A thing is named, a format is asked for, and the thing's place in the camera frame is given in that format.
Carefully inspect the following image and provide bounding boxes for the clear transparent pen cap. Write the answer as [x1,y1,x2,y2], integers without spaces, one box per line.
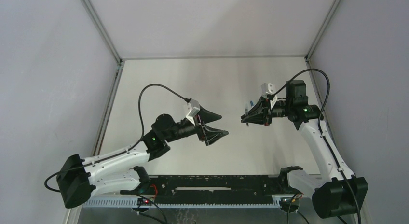
[245,102,251,117]

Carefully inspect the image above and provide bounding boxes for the left camera black cable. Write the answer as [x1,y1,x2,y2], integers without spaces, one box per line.
[44,84,191,193]

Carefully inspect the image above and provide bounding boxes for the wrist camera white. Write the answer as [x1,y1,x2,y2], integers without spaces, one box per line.
[185,99,201,125]
[260,83,278,109]

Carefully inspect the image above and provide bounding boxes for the small circuit board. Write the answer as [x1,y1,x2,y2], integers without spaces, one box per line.
[136,198,153,207]

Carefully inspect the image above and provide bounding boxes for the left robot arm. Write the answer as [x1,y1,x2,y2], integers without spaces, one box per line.
[56,107,228,209]

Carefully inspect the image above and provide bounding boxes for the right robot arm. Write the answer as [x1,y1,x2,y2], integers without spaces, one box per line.
[241,80,368,219]

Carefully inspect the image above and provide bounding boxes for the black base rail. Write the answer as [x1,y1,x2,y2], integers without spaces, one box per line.
[120,174,298,205]

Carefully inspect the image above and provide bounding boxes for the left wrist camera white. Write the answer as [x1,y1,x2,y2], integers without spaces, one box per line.
[185,99,201,125]

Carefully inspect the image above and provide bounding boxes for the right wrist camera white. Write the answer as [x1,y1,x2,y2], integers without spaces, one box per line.
[260,83,278,109]

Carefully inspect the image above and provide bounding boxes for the aluminium frame rails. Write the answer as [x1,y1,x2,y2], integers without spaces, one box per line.
[64,174,365,224]

